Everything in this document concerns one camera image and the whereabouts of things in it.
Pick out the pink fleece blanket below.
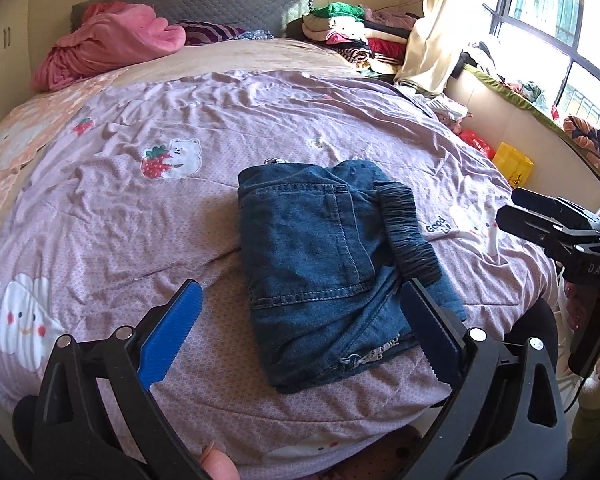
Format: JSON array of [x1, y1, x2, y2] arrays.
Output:
[[32, 2, 187, 94]]

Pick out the purple cartoon printed quilt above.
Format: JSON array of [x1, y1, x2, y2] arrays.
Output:
[[0, 67, 556, 480]]

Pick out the person's right forearm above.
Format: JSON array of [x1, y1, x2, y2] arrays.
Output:
[[569, 374, 600, 480]]

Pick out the black framed window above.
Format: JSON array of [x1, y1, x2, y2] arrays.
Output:
[[480, 0, 600, 133]]

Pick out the grey quilted headboard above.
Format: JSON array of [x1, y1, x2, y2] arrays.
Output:
[[71, 0, 322, 42]]

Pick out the pile of folded clothes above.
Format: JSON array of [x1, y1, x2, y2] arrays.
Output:
[[286, 2, 422, 77]]

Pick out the red plastic bag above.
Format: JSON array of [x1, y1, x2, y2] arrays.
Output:
[[456, 128, 497, 162]]

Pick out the white crumpled cloth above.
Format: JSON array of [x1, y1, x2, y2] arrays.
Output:
[[424, 92, 470, 125]]

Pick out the green window sill cushion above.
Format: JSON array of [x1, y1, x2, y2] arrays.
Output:
[[461, 62, 600, 177]]

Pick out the blue denim pants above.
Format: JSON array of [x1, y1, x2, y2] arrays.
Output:
[[237, 159, 470, 395]]

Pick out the person's black clothing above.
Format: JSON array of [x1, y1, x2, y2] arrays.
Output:
[[502, 297, 561, 361]]

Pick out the purple striped cloth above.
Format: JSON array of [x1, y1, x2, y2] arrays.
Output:
[[172, 20, 247, 47]]

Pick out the orange red cloth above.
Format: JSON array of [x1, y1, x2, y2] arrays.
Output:
[[561, 115, 600, 153]]

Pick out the beige bed sheet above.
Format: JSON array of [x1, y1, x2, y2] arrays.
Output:
[[125, 37, 381, 83]]

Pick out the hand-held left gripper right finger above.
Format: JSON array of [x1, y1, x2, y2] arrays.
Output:
[[397, 277, 572, 480]]

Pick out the brown dotted cloth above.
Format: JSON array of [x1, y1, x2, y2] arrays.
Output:
[[327, 424, 427, 480]]

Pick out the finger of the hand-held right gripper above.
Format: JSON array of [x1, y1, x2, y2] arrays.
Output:
[[495, 204, 600, 260], [511, 187, 600, 234]]

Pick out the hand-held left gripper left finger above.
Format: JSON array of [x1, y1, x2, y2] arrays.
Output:
[[30, 278, 217, 480]]

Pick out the orange floral sheet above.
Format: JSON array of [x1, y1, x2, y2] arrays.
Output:
[[0, 67, 127, 235]]

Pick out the heap of clothes on sill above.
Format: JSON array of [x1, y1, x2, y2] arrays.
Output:
[[462, 40, 562, 113]]

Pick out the person's left hand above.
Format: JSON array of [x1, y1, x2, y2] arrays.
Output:
[[200, 441, 242, 480]]

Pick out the yellow bag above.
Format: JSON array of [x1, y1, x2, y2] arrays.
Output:
[[492, 141, 536, 189]]

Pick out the person's right hand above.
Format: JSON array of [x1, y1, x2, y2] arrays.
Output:
[[561, 279, 587, 332]]

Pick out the cream curtain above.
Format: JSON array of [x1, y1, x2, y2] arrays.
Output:
[[394, 0, 512, 95]]

